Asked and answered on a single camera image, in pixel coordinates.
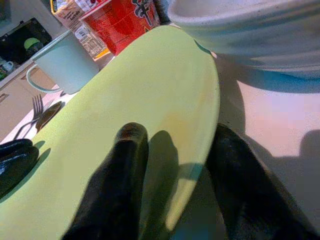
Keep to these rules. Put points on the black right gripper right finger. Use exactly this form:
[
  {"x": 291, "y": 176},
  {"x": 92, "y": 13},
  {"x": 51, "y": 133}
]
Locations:
[{"x": 250, "y": 195}]

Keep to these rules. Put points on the green round object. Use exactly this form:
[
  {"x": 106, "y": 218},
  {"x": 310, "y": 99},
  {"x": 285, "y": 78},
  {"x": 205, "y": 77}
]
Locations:
[{"x": 33, "y": 43}]

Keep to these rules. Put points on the metal spoon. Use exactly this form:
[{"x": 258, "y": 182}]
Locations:
[{"x": 50, "y": 113}]

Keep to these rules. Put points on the light green plate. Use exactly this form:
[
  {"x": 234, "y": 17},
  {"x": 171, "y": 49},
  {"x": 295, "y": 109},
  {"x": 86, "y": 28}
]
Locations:
[{"x": 137, "y": 87}]

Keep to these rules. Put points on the metal fork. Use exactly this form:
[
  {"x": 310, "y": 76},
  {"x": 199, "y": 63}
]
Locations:
[{"x": 37, "y": 105}]

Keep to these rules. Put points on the pale grey bowl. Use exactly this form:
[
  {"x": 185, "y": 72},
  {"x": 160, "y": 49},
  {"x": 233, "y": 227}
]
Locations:
[{"x": 250, "y": 30}]

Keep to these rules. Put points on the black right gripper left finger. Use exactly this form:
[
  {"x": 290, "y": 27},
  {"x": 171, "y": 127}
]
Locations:
[{"x": 112, "y": 187}]

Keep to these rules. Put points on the small white cup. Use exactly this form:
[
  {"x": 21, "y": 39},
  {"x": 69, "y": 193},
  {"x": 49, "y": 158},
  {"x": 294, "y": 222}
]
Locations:
[{"x": 8, "y": 66}]

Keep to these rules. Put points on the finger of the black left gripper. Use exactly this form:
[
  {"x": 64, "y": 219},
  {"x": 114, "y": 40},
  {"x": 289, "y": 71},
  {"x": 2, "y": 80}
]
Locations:
[{"x": 15, "y": 160}]

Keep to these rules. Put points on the yellow orange food package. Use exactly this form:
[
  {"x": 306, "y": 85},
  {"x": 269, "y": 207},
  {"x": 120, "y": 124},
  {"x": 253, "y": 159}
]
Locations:
[{"x": 72, "y": 17}]

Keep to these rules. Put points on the pale green mug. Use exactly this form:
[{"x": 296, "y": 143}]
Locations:
[{"x": 67, "y": 65}]

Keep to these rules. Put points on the red instant noodle cup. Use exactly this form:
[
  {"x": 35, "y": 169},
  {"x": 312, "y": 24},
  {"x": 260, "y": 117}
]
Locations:
[{"x": 120, "y": 25}]

